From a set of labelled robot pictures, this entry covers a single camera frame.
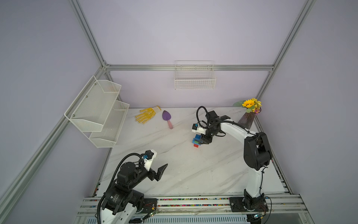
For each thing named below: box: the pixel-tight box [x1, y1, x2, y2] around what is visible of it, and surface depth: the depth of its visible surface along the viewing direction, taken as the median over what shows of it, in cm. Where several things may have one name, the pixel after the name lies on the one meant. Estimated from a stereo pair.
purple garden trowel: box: [162, 110, 173, 130], surface depth 117 cm
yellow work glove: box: [134, 105, 162, 125], surface depth 120 cm
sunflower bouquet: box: [232, 98, 262, 115], surface depth 92 cm
